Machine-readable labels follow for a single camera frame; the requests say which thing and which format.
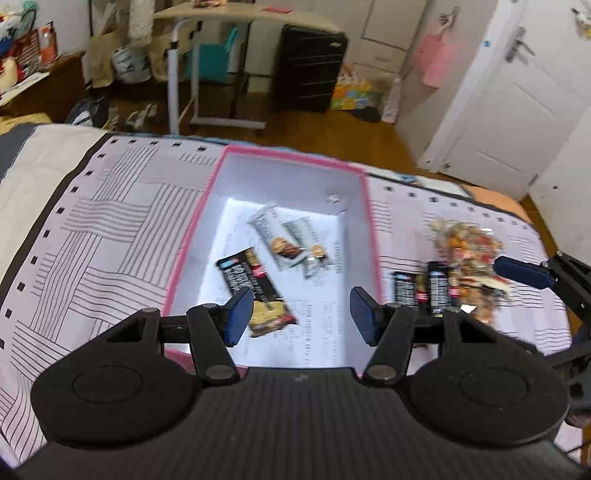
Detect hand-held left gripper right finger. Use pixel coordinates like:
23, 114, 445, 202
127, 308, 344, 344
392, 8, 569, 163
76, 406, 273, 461
349, 285, 502, 387

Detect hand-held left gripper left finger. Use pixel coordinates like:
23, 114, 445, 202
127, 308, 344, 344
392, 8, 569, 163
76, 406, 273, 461
106, 286, 256, 387

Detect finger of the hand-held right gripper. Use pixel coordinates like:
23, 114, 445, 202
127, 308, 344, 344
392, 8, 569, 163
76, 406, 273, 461
492, 251, 591, 319

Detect black snack bar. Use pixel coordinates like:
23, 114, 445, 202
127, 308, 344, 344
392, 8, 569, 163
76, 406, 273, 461
392, 271, 428, 308
425, 261, 455, 315
216, 247, 298, 337

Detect clear bag of mixed snacks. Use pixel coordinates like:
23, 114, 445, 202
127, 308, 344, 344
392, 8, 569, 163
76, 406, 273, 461
427, 217, 511, 324

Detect pink-rimmed white cardboard box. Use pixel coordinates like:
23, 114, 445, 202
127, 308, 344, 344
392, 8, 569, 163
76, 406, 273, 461
161, 145, 384, 370

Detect white snack bar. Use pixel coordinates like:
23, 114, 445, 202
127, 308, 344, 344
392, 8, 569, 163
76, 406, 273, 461
247, 203, 308, 273

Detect grey snack bar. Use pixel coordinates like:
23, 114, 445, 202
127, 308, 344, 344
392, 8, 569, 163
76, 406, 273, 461
281, 219, 333, 280

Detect white door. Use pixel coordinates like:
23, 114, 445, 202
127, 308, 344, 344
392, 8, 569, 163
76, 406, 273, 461
418, 0, 591, 201

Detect striped patterned blanket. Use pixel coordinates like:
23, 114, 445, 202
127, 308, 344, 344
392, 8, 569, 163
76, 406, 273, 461
0, 124, 575, 467

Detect white paper bag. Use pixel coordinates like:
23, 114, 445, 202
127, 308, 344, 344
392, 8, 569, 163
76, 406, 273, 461
381, 76, 403, 123

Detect colourful printed bag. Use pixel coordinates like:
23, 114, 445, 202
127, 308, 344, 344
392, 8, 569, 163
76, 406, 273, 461
331, 65, 393, 112

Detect pair of shoes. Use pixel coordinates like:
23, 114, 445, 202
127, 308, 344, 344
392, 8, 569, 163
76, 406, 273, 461
122, 104, 160, 128

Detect pink hanging bag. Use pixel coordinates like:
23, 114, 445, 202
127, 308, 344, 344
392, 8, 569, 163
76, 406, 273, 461
413, 8, 458, 88

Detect dark backpack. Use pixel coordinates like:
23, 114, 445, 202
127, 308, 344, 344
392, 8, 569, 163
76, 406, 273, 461
67, 88, 112, 128

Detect black suitcase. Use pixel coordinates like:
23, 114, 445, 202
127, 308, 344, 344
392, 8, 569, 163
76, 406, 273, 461
272, 24, 348, 114

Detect teal bag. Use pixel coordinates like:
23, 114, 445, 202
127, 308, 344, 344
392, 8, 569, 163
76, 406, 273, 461
185, 28, 250, 116

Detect brown paper bag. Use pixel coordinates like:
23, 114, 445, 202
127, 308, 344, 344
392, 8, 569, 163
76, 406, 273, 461
148, 32, 185, 82
83, 28, 122, 88

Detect white plastic bag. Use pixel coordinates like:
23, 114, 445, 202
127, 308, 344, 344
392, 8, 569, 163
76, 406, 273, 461
112, 44, 151, 84

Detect wooden nightstand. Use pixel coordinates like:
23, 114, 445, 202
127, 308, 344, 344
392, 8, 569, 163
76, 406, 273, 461
0, 51, 88, 123

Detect rolling side table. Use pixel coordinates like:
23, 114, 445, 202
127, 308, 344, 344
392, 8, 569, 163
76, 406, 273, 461
152, 0, 347, 134

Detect white papers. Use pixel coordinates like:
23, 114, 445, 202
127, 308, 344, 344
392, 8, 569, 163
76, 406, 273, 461
0, 71, 49, 105

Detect metal door handle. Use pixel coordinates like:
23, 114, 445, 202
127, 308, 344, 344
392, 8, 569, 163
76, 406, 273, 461
505, 27, 536, 64

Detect white fluffy post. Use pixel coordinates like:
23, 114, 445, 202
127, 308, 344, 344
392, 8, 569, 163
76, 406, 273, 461
127, 0, 156, 44

